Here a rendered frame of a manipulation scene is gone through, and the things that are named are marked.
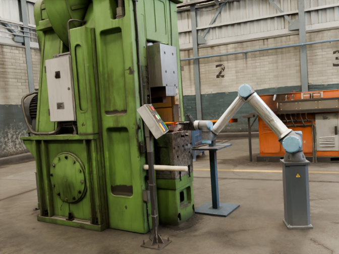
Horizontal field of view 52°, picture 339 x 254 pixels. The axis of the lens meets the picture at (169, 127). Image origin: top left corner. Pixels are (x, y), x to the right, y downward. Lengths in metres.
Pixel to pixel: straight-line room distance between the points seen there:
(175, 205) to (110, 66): 1.48
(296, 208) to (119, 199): 1.63
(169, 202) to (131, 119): 0.90
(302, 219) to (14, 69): 8.06
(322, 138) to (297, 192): 3.40
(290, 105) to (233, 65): 4.87
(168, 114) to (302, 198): 1.57
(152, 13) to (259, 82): 7.60
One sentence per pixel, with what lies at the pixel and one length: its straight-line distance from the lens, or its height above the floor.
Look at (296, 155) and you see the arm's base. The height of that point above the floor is 0.66.
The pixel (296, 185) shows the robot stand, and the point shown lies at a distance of 3.33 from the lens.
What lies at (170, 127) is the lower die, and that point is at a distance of 3.40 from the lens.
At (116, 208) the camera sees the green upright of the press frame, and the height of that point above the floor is 0.21.
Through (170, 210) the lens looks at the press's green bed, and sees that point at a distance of 3.50.
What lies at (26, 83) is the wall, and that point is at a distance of 10.01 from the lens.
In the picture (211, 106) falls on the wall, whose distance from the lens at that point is 11.30.
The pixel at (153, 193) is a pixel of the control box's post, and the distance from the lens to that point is 3.01.
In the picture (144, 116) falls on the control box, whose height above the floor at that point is 1.11.
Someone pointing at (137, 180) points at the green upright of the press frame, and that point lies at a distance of 3.27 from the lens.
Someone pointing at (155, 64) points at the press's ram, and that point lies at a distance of 3.38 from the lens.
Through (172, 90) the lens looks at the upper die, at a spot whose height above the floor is 1.32.
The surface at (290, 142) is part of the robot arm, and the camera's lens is 3.10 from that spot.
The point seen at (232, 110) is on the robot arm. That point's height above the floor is 1.09.
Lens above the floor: 1.18
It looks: 4 degrees down
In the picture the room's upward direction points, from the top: 4 degrees counter-clockwise
